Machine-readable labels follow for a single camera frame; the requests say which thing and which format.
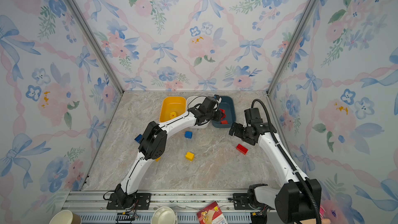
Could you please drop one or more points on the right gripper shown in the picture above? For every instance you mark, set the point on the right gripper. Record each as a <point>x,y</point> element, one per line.
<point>238,132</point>

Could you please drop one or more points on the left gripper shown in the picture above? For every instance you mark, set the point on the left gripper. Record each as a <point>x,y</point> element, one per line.
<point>219,115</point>

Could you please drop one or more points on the dark teal plastic bin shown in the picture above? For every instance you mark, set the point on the dark teal plastic bin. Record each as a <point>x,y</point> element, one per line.
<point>226,104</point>

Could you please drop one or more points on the long red lego brick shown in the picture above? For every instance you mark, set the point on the long red lego brick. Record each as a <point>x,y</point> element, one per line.
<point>242,149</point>

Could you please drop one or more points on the white plastic bin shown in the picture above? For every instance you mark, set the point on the white plastic bin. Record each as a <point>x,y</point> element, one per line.
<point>193,103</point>

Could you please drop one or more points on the blue lego brick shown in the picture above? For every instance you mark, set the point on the blue lego brick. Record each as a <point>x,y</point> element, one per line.
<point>188,134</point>
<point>138,138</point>

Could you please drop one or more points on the yellow round lego piece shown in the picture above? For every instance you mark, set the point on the yellow round lego piece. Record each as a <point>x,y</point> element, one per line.
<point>173,115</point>

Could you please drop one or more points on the yellow plastic bin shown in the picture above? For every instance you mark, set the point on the yellow plastic bin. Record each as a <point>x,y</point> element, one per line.
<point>172,104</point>

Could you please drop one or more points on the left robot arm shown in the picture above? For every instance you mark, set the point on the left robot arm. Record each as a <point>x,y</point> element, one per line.
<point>152,146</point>

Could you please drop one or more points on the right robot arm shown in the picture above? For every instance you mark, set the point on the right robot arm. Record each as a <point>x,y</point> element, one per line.
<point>298,197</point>

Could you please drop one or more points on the red snack box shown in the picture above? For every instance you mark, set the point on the red snack box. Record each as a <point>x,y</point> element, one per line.
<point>211,214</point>

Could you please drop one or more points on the white paper cup centre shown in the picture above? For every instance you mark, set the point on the white paper cup centre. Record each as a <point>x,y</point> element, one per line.
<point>164,215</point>

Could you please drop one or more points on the pink plush toy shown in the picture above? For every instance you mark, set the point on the pink plush toy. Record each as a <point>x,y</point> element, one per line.
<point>322,212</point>

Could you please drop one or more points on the paper cup left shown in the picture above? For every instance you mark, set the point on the paper cup left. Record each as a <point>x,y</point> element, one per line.
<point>66,217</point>

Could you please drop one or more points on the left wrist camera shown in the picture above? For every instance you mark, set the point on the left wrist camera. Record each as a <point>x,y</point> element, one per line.
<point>211,103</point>

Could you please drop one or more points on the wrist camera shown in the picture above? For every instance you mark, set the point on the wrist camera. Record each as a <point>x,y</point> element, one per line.
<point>252,116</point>
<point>211,103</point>

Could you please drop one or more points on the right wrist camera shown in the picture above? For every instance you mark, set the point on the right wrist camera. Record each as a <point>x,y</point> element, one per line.
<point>252,116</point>

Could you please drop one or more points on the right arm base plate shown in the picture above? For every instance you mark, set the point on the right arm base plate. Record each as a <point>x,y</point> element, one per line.
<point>241,202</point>

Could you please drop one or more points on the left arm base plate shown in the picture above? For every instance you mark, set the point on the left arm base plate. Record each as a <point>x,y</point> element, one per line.
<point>139,201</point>

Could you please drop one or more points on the aluminium rail frame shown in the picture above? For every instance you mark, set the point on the aluminium rail frame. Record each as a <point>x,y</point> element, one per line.
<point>91,207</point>

